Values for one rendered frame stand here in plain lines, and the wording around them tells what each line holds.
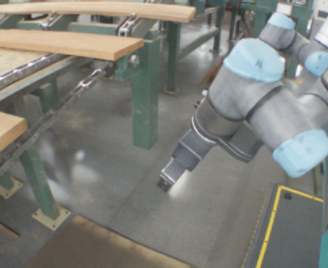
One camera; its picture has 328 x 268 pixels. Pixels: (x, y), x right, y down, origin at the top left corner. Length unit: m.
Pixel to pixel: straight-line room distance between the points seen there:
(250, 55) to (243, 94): 0.05
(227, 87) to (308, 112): 0.12
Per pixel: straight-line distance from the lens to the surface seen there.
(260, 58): 0.34
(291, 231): 1.08
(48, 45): 1.05
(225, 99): 0.37
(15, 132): 0.53
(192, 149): 0.43
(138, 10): 1.47
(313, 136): 0.34
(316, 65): 0.74
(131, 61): 1.14
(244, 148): 0.43
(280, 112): 0.34
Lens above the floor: 1.13
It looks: 35 degrees down
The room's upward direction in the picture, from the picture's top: 2 degrees clockwise
